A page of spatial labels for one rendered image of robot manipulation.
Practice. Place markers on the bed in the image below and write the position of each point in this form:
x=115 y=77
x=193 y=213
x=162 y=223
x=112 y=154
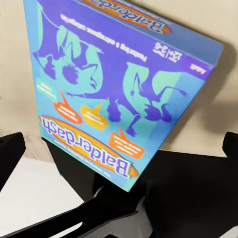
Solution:
x=202 y=127

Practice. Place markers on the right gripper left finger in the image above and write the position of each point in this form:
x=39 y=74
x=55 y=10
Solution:
x=12 y=148

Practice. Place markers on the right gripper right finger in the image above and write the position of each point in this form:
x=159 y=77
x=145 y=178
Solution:
x=230 y=148

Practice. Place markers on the board game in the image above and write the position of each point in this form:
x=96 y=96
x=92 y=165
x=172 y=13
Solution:
x=112 y=80

